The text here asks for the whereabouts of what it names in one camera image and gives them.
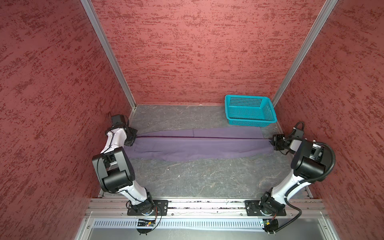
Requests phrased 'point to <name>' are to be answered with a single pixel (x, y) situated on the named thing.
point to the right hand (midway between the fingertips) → (268, 137)
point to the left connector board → (142, 222)
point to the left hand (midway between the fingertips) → (135, 138)
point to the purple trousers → (199, 144)
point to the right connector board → (270, 225)
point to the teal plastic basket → (252, 111)
